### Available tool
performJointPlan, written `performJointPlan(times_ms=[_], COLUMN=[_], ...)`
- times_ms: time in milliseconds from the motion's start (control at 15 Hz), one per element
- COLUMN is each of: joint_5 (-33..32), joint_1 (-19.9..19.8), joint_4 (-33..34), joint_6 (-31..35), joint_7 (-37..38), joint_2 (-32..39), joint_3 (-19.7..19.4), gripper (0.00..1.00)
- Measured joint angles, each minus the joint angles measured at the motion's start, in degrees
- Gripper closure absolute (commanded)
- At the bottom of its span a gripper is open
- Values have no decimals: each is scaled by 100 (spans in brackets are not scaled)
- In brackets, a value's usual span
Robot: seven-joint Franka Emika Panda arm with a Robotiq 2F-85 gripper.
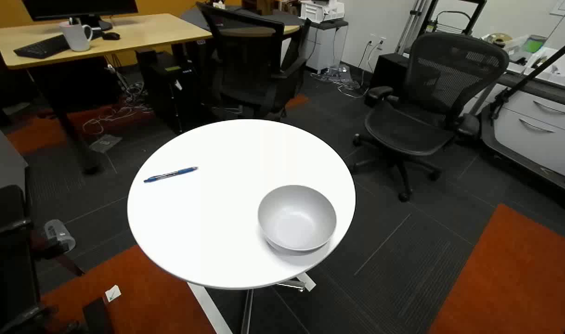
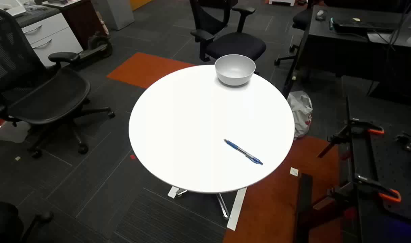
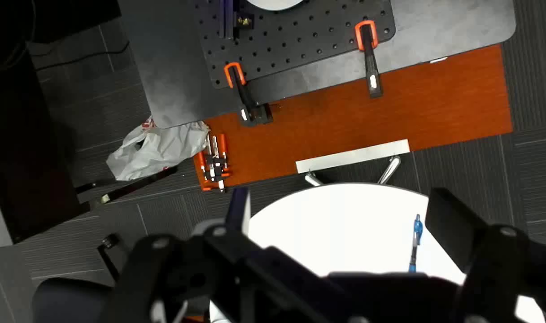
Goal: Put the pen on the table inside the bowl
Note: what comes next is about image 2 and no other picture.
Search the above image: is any white bowl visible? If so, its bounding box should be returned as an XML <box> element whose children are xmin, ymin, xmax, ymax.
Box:
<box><xmin>214</xmin><ymin>54</ymin><xmax>256</xmax><ymax>86</ymax></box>

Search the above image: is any black orange clamp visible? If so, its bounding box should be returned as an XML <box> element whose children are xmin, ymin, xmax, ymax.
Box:
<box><xmin>317</xmin><ymin>119</ymin><xmax>385</xmax><ymax>158</ymax></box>
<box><xmin>328</xmin><ymin>173</ymin><xmax>402</xmax><ymax>204</ymax></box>

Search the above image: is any dark brown cabinet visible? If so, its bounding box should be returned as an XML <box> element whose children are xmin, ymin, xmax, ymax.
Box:
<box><xmin>42</xmin><ymin>0</ymin><xmax>108</xmax><ymax>50</ymax></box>

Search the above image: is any white plastic bag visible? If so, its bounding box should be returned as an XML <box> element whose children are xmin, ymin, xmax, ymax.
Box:
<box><xmin>287</xmin><ymin>90</ymin><xmax>313</xmax><ymax>140</ymax></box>

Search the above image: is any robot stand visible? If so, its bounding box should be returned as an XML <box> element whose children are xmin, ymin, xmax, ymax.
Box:
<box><xmin>292</xmin><ymin>98</ymin><xmax>411</xmax><ymax>243</ymax></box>

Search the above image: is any black mesh office chair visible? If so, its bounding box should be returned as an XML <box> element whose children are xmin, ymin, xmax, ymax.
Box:
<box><xmin>0</xmin><ymin>7</ymin><xmax>116</xmax><ymax>159</ymax></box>

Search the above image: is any black scooter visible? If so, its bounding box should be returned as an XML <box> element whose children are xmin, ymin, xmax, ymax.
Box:
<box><xmin>67</xmin><ymin>31</ymin><xmax>113</xmax><ymax>71</ymax></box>

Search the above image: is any white drawer cabinet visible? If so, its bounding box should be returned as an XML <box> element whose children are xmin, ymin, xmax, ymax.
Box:
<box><xmin>16</xmin><ymin>7</ymin><xmax>84</xmax><ymax>68</ymax></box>

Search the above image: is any black desk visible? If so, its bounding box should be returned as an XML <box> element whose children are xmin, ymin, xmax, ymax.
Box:
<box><xmin>282</xmin><ymin>5</ymin><xmax>411</xmax><ymax>106</ymax></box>

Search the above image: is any black keyboard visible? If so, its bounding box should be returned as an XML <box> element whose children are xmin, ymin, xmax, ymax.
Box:
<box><xmin>333</xmin><ymin>19</ymin><xmax>397</xmax><ymax>34</ymax></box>

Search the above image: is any blue pen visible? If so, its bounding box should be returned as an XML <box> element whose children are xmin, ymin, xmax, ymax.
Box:
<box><xmin>224</xmin><ymin>139</ymin><xmax>263</xmax><ymax>165</ymax></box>

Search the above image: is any black padded office chair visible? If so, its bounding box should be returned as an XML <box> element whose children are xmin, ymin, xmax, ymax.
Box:
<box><xmin>189</xmin><ymin>0</ymin><xmax>267</xmax><ymax>63</ymax></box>

